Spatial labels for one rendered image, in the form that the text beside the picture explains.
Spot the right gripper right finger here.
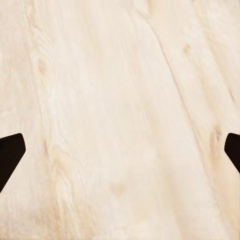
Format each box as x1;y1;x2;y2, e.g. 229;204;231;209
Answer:
224;133;240;173

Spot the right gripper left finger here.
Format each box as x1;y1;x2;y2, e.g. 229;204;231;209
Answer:
0;133;26;193

